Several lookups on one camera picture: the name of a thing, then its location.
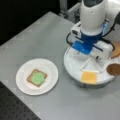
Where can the toasted bread slice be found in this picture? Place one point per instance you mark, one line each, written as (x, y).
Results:
(116, 52)
(36, 71)

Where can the white divided serving tray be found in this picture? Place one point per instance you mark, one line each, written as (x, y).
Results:
(76, 64)

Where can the brown meat patty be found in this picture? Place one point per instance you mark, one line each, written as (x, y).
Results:
(114, 69)

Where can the white round plate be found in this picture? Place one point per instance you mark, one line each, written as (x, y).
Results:
(26, 69)

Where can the green lettuce leaf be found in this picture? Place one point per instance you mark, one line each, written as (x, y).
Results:
(37, 78)

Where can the yellow cheese slice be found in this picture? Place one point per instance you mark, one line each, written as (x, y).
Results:
(89, 77)

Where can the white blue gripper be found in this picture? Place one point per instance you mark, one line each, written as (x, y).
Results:
(87, 45)

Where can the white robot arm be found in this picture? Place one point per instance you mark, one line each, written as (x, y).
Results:
(97, 19)

